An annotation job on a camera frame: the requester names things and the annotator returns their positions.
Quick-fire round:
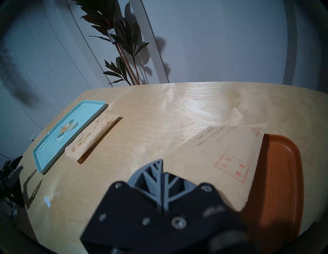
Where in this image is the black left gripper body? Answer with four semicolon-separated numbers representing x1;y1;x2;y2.
0;155;25;208

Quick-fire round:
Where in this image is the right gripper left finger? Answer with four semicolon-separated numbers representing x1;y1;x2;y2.
80;159;164;251

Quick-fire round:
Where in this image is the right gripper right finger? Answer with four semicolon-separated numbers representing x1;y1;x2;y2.
163;172;247;247

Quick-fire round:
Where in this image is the stained kraft paper envelope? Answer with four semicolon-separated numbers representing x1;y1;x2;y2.
65;112;122;162

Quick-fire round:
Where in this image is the teal tray with leaf print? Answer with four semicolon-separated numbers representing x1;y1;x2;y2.
33;100;106;174

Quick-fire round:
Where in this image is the orange-brown plastic tray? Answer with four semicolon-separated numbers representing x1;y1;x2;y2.
240;134;304;254

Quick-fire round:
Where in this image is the tall green potted plant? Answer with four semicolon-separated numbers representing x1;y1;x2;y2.
73;0;150;86

